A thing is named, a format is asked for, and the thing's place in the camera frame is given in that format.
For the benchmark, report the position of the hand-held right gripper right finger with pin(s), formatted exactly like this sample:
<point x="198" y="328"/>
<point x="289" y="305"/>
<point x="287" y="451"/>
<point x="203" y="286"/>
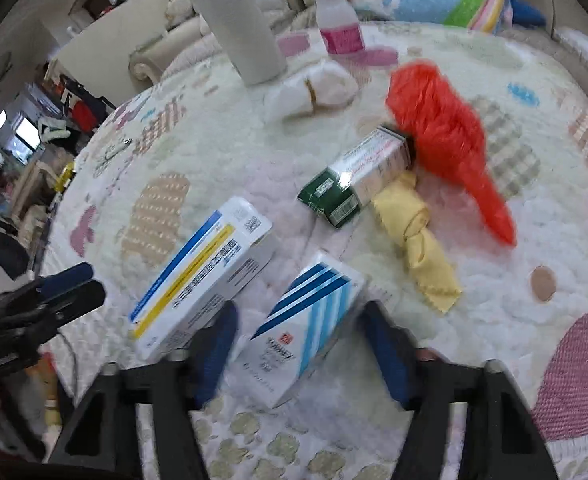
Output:
<point x="386" y="355"/>

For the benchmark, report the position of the red plastic bag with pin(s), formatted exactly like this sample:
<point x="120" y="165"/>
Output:
<point x="434" y="120"/>

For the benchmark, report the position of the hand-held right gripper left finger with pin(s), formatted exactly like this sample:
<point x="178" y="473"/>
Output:
<point x="214" y="350"/>

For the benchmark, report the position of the white knotted cloth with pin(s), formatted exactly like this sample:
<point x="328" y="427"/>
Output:
<point x="334" y="85"/>

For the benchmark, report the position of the colourful striped blanket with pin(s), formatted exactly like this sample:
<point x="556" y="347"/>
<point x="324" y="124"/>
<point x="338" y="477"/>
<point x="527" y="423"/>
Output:
<point x="424" y="0"/>

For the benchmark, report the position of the white partition cabinet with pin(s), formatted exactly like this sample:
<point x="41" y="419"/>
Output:
<point x="104" y="40"/>

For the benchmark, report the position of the yellow knotted cloth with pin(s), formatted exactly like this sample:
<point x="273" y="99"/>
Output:
<point x="424" y="255"/>

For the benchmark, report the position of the white box blue diagonal stripes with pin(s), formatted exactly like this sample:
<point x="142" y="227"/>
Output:
<point x="299" y="320"/>

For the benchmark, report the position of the grey thermos cup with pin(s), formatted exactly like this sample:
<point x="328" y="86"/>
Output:
<point x="239" y="30"/>

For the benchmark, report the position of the patterned quilted table cover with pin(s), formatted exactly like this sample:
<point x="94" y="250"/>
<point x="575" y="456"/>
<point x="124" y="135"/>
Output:
<point x="224" y="160"/>

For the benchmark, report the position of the white bottle pink label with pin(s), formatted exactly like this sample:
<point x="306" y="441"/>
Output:
<point x="336" y="15"/>

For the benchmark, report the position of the white box blue yellow stripe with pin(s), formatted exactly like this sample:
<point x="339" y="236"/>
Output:
<point x="199" y="270"/>

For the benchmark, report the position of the beige tufted sofa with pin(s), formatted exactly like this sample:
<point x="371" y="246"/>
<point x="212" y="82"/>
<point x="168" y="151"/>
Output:
<point x="174" y="42"/>

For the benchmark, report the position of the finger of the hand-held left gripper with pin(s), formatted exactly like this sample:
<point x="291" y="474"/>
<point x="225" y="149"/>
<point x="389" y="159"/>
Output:
<point x="69" y="276"/>
<point x="81" y="296"/>

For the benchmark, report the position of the small yellow object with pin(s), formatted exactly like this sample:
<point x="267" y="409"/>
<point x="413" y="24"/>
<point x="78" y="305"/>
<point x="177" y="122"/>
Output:
<point x="66" y="177"/>

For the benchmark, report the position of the green and white carton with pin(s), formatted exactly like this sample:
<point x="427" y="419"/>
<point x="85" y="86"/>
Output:
<point x="364" y="170"/>

